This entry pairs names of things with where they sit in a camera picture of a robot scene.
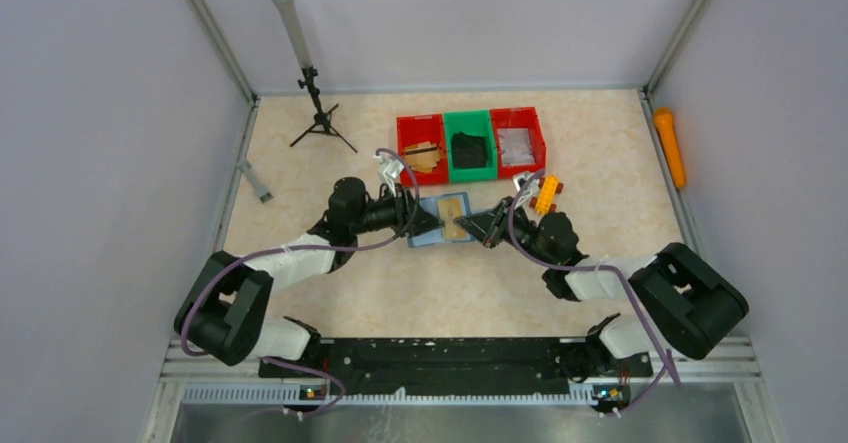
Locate grey small tool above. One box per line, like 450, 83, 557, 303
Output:
236, 159, 273, 204

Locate black cards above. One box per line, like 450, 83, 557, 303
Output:
450, 132, 489, 169

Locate orange flashlight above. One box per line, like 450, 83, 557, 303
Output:
653, 107, 687, 189

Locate silver cards in bin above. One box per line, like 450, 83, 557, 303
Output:
497, 128, 535, 167

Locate blue card holder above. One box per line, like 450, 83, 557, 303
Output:
407, 192, 476, 248

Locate left red bin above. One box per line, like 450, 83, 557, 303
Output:
396, 114, 449, 186

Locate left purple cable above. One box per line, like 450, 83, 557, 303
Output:
180, 148, 422, 421

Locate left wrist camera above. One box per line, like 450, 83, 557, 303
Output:
374, 154, 404, 195

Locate right red bin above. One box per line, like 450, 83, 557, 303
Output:
490, 107, 547, 179

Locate gold card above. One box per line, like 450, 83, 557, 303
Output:
437, 195, 469, 242

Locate black tripod with grey tube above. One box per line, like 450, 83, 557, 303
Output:
271, 0, 358, 153

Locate red bin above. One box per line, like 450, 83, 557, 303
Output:
490, 107, 547, 179
396, 114, 449, 186

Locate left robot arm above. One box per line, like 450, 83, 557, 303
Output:
174, 177, 443, 366

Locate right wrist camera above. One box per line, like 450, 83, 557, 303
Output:
512, 171, 541, 206

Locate yellow toy block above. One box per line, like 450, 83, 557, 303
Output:
530, 176, 564, 216

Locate green bin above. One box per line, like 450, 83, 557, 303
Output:
443, 110, 497, 184

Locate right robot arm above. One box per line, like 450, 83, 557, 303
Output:
455, 197, 750, 360

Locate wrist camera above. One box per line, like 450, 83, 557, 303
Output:
512, 171, 541, 206
374, 154, 404, 195

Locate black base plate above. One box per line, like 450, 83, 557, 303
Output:
298, 337, 653, 396

